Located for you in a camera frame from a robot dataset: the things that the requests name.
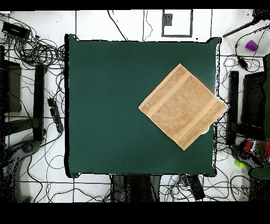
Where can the black stand bar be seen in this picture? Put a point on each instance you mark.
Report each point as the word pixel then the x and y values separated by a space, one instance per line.
pixel 233 88
pixel 39 101

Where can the black power strip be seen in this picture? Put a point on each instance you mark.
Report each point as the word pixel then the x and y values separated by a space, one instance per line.
pixel 55 115

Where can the black tripod rod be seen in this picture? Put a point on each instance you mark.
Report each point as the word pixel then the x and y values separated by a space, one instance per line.
pixel 239 28

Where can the dark green hanging cloth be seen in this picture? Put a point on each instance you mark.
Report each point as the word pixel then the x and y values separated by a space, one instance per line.
pixel 267 95

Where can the black flat box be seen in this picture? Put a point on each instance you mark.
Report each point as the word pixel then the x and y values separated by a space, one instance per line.
pixel 12 88
pixel 253 99

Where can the grey square frame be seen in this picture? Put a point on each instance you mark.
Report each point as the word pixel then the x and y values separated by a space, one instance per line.
pixel 177 36

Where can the dark grey square plate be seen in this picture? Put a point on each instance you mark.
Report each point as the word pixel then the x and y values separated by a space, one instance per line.
pixel 167 19

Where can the lime green object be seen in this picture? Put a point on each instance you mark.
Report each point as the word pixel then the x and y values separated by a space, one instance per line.
pixel 239 164

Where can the black electronics box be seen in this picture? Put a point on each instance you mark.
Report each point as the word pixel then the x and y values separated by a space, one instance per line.
pixel 14 30

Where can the black power adapter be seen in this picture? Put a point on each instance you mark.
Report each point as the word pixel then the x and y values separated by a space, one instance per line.
pixel 242 63

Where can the black floor device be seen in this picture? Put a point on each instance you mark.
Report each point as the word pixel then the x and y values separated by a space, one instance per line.
pixel 195 187

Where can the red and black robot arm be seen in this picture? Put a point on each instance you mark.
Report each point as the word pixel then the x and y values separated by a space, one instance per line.
pixel 249 146

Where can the dark green table cloth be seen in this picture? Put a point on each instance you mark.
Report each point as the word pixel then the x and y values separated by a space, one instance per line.
pixel 105 105

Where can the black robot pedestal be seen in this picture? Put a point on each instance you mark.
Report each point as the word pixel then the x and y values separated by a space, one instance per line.
pixel 135 188

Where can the tan terry towel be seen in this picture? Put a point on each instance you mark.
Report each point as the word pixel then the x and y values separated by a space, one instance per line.
pixel 183 105

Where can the purple cup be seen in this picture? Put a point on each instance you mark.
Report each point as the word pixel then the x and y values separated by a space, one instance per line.
pixel 251 45

